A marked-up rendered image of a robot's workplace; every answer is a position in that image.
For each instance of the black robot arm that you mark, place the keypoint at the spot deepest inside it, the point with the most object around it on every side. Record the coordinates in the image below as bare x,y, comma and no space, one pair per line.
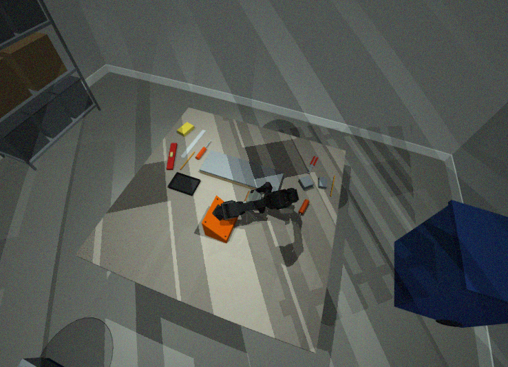
276,200

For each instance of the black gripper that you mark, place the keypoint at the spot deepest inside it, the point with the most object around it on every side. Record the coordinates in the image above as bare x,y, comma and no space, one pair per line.
266,188

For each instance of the yellow rectangular block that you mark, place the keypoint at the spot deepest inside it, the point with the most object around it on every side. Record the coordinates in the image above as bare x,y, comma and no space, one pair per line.
185,129

